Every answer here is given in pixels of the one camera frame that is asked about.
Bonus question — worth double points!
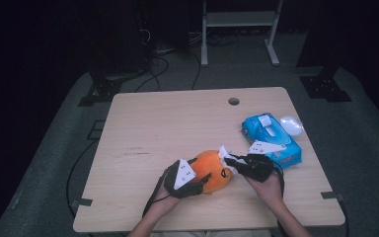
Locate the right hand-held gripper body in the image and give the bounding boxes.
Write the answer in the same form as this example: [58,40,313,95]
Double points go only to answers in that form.
[240,140,288,184]

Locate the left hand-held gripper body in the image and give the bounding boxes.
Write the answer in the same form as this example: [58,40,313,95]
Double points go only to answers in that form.
[163,158,209,199]

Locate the white wet wipe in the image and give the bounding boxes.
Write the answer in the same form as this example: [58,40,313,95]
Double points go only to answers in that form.
[217,145,248,174]

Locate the orange plush toy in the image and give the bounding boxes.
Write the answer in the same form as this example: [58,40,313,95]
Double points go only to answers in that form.
[189,150,234,195]

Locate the blue wet wipe pack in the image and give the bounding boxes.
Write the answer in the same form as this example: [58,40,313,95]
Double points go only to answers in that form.
[241,113,303,171]

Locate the person's left hand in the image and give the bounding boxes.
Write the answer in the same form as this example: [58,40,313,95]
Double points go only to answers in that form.
[152,186,183,215]

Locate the person's right hand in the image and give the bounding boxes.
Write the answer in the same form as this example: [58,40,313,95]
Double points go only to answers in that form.
[244,171,284,209]

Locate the round white plastic lid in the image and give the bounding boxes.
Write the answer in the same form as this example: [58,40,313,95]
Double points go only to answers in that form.
[279,116,304,137]

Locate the black stand base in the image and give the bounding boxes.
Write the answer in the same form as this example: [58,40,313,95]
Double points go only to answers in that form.
[299,65,353,103]
[77,70,123,108]

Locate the white metal stand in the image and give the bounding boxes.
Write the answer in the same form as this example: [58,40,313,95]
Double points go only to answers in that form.
[200,0,284,68]

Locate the right hand-held gripper cable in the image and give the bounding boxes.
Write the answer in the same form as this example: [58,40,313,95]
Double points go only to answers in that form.
[271,163,286,199]

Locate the hand-held gripper cable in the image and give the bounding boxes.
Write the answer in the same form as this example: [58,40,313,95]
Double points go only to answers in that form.
[142,170,173,217]
[271,163,286,199]

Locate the left hand-held gripper cable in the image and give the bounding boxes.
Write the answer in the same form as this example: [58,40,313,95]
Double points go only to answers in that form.
[142,170,173,217]

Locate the grey table edge bracket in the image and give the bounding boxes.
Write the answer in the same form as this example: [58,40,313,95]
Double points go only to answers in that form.
[320,191,345,202]
[70,197,94,208]

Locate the long black floor cable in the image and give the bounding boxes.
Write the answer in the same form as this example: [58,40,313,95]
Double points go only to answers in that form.
[65,139,99,218]

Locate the bundle of dark cables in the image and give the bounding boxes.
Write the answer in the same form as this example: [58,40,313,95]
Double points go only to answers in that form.
[206,32,242,46]

